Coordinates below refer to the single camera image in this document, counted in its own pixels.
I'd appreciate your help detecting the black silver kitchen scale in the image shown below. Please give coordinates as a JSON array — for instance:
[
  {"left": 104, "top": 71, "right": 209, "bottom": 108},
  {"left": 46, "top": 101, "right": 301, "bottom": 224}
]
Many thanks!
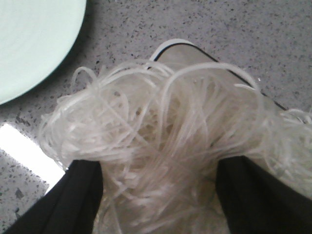
[{"left": 151, "top": 39, "right": 285, "bottom": 113}]

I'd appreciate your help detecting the light green round plate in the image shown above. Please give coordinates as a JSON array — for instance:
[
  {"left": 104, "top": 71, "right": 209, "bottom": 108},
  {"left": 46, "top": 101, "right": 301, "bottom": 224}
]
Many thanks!
[{"left": 0, "top": 0, "right": 87, "bottom": 103}]

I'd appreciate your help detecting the white translucent vermicelli bundle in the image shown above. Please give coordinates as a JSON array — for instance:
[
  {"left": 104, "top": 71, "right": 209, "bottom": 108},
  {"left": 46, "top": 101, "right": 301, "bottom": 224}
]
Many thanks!
[{"left": 39, "top": 60, "right": 312, "bottom": 234}]

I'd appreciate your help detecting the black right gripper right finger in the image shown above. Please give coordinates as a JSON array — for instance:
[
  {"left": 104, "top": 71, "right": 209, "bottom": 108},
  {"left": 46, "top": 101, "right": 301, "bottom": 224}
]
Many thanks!
[{"left": 215, "top": 156, "right": 312, "bottom": 234}]

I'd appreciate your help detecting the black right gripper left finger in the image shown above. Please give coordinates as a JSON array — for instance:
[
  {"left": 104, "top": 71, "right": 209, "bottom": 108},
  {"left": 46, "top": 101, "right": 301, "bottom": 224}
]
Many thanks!
[{"left": 6, "top": 160, "right": 103, "bottom": 234}]

